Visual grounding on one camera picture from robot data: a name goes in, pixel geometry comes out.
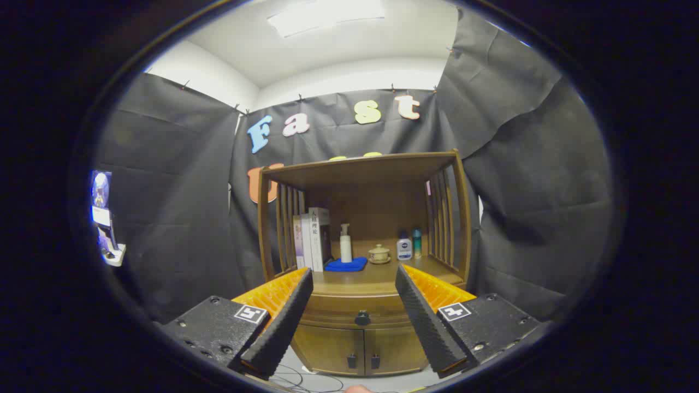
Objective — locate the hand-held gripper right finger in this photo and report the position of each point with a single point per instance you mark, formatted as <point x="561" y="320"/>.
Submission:
<point x="428" y="327"/>

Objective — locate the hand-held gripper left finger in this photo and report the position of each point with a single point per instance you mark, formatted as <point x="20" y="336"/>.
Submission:
<point x="284" y="327"/>

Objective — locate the wooden drawer with black knob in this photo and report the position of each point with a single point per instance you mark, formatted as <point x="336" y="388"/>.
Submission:
<point x="338" y="315"/>

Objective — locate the wooden cabinet door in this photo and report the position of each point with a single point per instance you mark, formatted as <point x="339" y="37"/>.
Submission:
<point x="396" y="349"/>
<point x="330" y="349"/>

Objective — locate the wooden countertop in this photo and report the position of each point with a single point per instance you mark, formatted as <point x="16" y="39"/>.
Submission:
<point x="366" y="279"/>

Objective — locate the wooden cabinet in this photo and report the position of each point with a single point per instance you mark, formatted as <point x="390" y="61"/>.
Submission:
<point x="360" y="174"/>

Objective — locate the white bottle with blue cap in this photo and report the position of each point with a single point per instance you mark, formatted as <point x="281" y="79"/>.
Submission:
<point x="404" y="250"/>

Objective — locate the teal bottle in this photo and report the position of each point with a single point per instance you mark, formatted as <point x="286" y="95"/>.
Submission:
<point x="417" y="245"/>

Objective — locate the pale purple book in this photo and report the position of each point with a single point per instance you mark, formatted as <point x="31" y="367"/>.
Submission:
<point x="297" y="243"/>

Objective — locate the blue folded cloth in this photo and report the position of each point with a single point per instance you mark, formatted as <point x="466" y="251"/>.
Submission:
<point x="345" y="266"/>

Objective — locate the thin white book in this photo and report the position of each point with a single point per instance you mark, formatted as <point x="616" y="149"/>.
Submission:
<point x="306" y="243"/>

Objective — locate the beige lidded teacup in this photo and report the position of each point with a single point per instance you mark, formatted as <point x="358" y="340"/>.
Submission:
<point x="379" y="255"/>

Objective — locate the large white book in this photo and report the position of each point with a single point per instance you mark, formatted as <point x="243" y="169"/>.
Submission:
<point x="317" y="240"/>

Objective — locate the white pump bottle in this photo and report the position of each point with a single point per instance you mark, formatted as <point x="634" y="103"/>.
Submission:
<point x="346" y="248"/>

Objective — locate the black backdrop cloth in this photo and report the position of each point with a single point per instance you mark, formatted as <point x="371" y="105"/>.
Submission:
<point x="175" y="191"/>

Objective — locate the phone on white stand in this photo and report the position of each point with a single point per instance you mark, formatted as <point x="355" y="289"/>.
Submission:
<point x="104" y="218"/>

